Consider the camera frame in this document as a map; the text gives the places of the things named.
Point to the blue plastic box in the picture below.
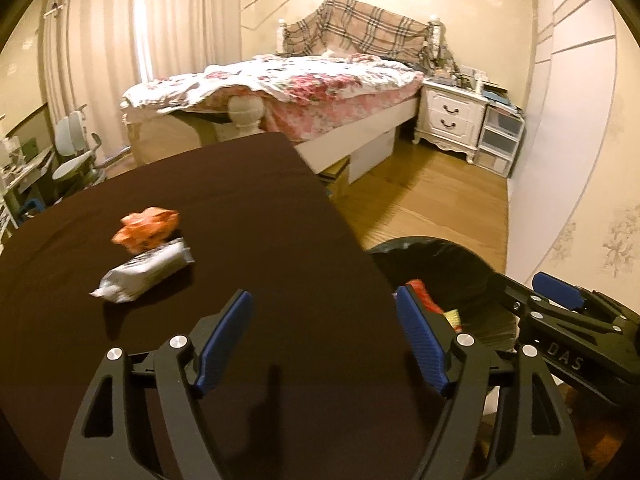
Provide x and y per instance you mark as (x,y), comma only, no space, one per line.
(31,209)

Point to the white nightstand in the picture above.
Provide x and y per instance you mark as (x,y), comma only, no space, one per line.
(450,115)

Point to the bed with floral quilt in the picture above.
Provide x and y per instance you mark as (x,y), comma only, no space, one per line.
(370,147)

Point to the white and silver packet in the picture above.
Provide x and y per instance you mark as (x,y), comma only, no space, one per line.
(140,272)

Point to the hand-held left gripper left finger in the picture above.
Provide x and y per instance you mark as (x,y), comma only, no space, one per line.
(220,340)

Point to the plaid blanket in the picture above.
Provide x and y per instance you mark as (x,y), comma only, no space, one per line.
(370,25)

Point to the floral duvet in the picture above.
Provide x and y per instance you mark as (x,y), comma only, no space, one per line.
(310,80)

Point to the bin with black bag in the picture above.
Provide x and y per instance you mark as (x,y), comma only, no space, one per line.
(450,260)

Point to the clear plastic drawer unit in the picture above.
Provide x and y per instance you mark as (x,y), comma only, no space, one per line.
(497,142)

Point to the cardboard box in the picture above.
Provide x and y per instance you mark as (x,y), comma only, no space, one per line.
(336,180)

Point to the white desk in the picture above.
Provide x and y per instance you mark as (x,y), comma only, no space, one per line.
(27,167)

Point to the red plastic bag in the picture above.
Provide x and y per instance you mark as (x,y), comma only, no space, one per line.
(427,297)

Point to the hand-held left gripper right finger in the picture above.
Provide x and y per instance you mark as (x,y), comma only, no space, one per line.
(422,340)

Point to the white office chair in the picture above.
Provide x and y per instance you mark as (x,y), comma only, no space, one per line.
(72,155)

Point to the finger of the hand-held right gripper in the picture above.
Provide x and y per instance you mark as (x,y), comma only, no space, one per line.
(560,290)
(515,297)

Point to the cream curtain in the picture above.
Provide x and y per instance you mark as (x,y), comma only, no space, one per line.
(165,25)

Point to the orange crumpled wrapper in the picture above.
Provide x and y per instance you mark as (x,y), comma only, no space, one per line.
(145,227)

